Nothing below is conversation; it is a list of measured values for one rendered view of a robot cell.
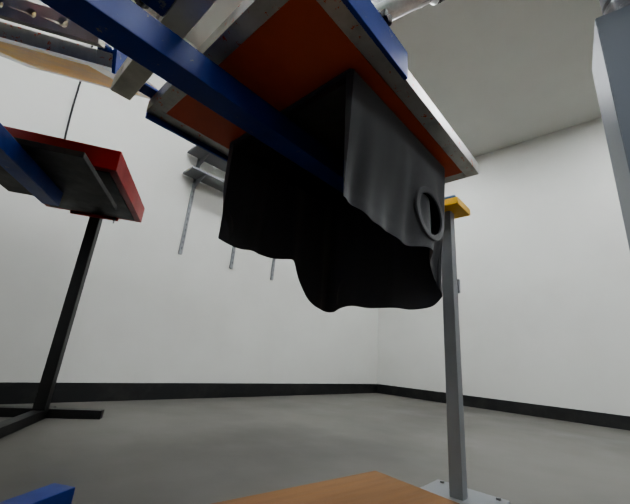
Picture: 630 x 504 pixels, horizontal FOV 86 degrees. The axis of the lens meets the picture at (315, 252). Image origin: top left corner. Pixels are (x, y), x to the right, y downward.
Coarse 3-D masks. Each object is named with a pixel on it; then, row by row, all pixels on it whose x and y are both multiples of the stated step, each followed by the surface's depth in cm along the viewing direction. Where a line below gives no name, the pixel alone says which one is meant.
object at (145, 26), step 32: (64, 0) 52; (96, 0) 53; (128, 0) 57; (96, 32) 57; (128, 32) 56; (160, 32) 60; (160, 64) 62; (192, 64) 64; (192, 96) 70; (224, 96) 69; (256, 96) 76; (256, 128) 78; (288, 128) 82; (320, 160) 90
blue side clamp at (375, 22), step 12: (348, 0) 57; (360, 0) 60; (360, 12) 59; (372, 12) 63; (360, 24) 60; (372, 24) 62; (384, 24) 66; (372, 36) 62; (384, 36) 65; (384, 48) 65; (396, 48) 69; (396, 60) 68
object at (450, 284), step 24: (456, 216) 130; (456, 288) 119; (456, 312) 115; (456, 336) 112; (456, 360) 110; (456, 384) 108; (456, 408) 106; (456, 432) 104; (456, 456) 102; (456, 480) 100
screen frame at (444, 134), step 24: (264, 0) 59; (288, 0) 59; (336, 0) 58; (240, 24) 64; (216, 48) 69; (360, 48) 66; (384, 72) 71; (408, 72) 75; (168, 96) 83; (408, 96) 77; (168, 120) 92; (432, 120) 84; (216, 144) 101; (456, 144) 93
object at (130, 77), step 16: (176, 0) 64; (192, 0) 64; (208, 0) 64; (160, 16) 70; (176, 16) 67; (192, 16) 67; (176, 32) 71; (128, 64) 80; (128, 80) 85; (144, 80) 84; (128, 96) 90
